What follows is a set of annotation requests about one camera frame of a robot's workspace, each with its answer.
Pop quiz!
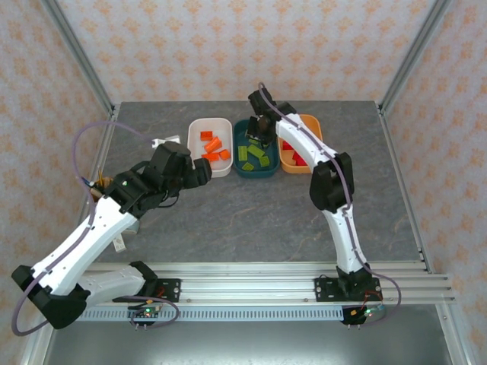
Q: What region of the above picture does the orange plastic container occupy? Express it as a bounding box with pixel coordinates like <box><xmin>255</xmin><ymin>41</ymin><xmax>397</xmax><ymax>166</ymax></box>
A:
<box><xmin>276</xmin><ymin>113</ymin><xmax>323</xmax><ymax>175</ymax></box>

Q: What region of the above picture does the teal plastic container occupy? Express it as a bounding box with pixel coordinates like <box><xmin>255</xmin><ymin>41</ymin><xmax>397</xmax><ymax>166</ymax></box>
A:
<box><xmin>233</xmin><ymin>119</ymin><xmax>279</xmax><ymax>179</ymax></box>

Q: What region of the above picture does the white plastic container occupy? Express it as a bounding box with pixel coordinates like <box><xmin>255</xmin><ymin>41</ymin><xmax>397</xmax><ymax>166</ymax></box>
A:
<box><xmin>186</xmin><ymin>117</ymin><xmax>234</xmax><ymax>179</ymax></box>

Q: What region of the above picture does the controller board with green light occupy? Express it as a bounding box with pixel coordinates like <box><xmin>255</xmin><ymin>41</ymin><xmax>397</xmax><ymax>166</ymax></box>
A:
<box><xmin>342</xmin><ymin>303</ymin><xmax>386</xmax><ymax>330</ymax></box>
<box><xmin>127</xmin><ymin>300</ymin><xmax>164</xmax><ymax>331</ymax></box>

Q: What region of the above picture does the white plastic bracket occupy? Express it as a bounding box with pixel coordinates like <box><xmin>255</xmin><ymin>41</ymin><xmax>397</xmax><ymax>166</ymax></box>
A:
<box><xmin>151</xmin><ymin>134</ymin><xmax>181</xmax><ymax>149</ymax></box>

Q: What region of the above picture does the yellow and brown wire bundle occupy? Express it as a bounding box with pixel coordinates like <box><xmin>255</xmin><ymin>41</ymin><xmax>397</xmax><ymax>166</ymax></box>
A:
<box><xmin>91</xmin><ymin>165</ymin><xmax>111</xmax><ymax>201</ymax></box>

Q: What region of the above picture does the aluminium table side rail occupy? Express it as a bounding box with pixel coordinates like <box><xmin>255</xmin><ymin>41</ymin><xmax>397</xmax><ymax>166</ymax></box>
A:
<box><xmin>81</xmin><ymin>109</ymin><xmax>119</xmax><ymax>214</ymax></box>
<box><xmin>377</xmin><ymin>105</ymin><xmax>435</xmax><ymax>274</ymax></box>

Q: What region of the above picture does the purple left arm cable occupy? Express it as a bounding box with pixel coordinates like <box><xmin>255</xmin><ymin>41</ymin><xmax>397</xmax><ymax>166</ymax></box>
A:
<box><xmin>11</xmin><ymin>120</ymin><xmax>161</xmax><ymax>338</ymax></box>

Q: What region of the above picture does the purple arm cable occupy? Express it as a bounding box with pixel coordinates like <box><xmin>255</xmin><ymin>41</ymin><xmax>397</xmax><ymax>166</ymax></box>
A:
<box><xmin>257</xmin><ymin>81</ymin><xmax>403</xmax><ymax>328</ymax></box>
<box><xmin>11</xmin><ymin>120</ymin><xmax>161</xmax><ymax>338</ymax></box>

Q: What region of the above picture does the aluminium mounting rail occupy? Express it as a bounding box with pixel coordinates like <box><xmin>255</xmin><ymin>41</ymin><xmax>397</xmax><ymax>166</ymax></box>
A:
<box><xmin>81</xmin><ymin>261</ymin><xmax>457</xmax><ymax>305</ymax></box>

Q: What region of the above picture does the aluminium frame post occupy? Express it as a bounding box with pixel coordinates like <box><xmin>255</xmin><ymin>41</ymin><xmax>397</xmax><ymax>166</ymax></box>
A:
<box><xmin>380</xmin><ymin>0</ymin><xmax>447</xmax><ymax>111</ymax></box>
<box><xmin>40</xmin><ymin>0</ymin><xmax>117</xmax><ymax>117</ymax></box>

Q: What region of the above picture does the slotted grey cable tray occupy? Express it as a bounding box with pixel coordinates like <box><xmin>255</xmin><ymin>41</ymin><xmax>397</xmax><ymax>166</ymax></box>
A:
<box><xmin>81</xmin><ymin>306</ymin><xmax>345</xmax><ymax>322</ymax></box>

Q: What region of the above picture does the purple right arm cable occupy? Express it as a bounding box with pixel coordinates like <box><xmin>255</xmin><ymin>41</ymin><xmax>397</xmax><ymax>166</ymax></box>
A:
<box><xmin>257</xmin><ymin>81</ymin><xmax>403</xmax><ymax>328</ymax></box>

